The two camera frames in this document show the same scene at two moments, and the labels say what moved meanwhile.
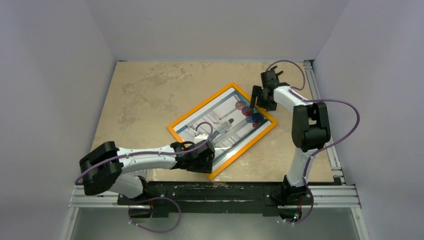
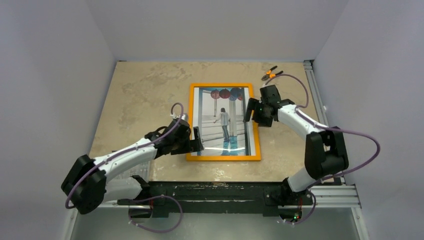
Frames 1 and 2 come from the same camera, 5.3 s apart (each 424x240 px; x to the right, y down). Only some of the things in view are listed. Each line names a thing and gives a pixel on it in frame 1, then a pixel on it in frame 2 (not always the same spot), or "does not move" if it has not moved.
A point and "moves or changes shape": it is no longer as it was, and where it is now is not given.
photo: [235, 124] moves or changes shape
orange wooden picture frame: [178, 138] moves or changes shape
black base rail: [160, 197] does not move
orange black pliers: [271, 74] does not move
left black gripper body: [200, 166] -> [184, 145]
